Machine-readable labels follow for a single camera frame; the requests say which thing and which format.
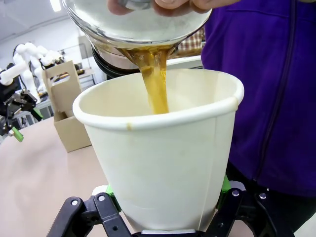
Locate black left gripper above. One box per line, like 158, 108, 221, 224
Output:
0, 79, 44, 143

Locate brown cardboard cup carrier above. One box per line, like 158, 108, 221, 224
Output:
42, 60, 92, 153

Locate brown coffee stream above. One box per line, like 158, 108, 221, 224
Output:
116, 46, 179, 116

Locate person in plaid shirt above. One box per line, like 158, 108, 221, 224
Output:
177, 26, 207, 54

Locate white paper cup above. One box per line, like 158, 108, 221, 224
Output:
72, 68, 245, 233

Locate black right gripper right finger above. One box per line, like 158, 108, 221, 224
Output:
214, 174, 275, 237

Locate glass coffee carafe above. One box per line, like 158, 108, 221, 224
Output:
61, 0, 213, 75

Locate person's right hand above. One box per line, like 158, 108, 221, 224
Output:
107, 0, 213, 16

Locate grey drawer cabinet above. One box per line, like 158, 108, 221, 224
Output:
75, 68, 97, 92

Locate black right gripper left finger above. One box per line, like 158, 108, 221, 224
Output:
43, 184, 132, 237

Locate person's purple jacket torso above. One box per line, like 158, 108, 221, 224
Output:
200, 0, 316, 198

